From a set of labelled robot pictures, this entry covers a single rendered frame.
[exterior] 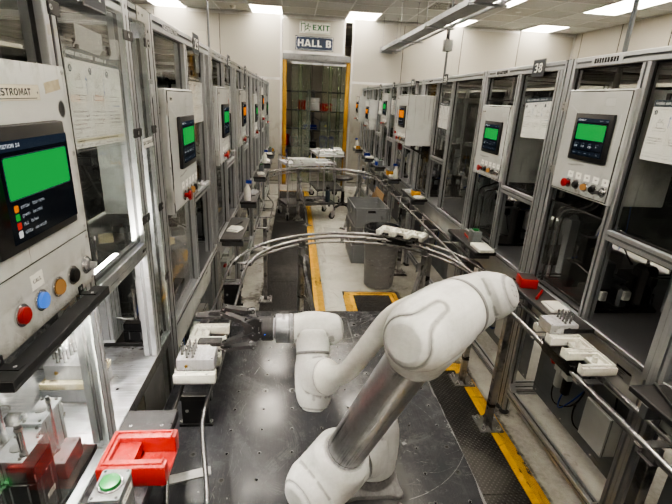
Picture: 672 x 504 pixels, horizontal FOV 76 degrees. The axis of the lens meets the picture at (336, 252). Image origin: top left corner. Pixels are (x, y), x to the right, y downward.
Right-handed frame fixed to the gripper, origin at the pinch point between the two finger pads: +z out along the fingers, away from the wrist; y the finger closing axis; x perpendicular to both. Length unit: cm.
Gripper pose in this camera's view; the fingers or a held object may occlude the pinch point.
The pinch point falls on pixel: (206, 328)
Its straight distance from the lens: 138.7
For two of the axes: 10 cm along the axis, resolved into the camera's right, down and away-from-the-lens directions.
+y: 0.5, -9.4, -3.3
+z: -9.9, -0.2, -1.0
